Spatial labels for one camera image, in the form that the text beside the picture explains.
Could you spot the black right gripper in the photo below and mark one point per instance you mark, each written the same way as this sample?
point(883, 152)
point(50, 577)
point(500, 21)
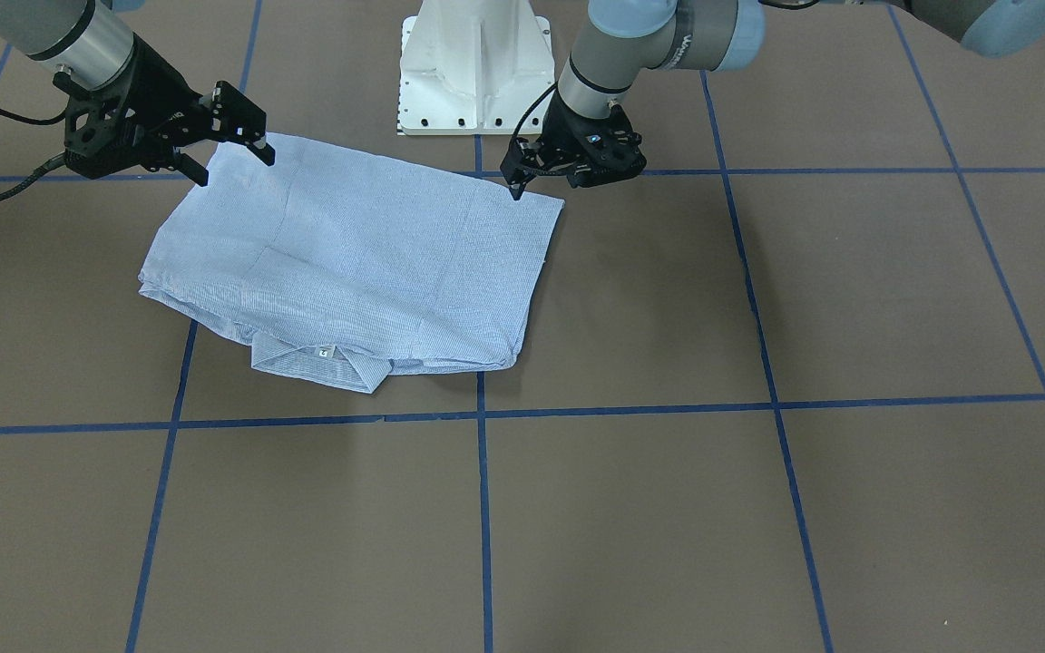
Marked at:
point(152, 83)

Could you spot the blue striped button shirt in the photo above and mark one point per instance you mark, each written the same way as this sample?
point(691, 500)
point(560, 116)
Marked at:
point(342, 267)

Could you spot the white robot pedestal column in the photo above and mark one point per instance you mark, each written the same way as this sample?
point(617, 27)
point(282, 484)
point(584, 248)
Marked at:
point(473, 68)

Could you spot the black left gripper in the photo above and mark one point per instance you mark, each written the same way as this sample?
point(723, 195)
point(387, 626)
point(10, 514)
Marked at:
point(566, 120)

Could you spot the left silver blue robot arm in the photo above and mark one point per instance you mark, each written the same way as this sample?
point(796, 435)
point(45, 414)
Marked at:
point(621, 39)

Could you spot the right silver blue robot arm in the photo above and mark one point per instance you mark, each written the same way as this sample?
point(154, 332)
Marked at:
point(86, 36)

